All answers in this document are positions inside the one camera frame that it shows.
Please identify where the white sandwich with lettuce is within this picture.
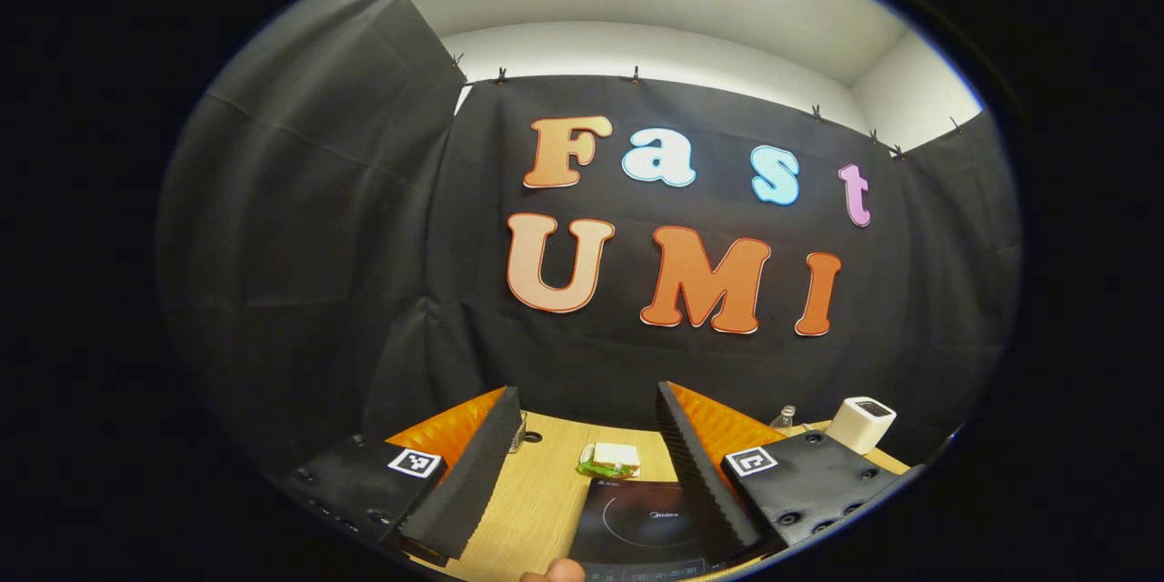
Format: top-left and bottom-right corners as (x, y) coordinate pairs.
(577, 442), (642, 480)

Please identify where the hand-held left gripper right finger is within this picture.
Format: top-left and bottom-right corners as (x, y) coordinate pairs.
(655, 380), (918, 565)

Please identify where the white toaster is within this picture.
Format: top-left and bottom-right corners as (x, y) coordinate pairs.
(826, 396), (898, 456)

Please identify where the black induction cooktop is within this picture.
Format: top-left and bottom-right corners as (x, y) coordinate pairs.
(568, 477), (719, 582)

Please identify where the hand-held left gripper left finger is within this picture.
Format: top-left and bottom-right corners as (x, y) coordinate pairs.
(271, 385), (524, 565)

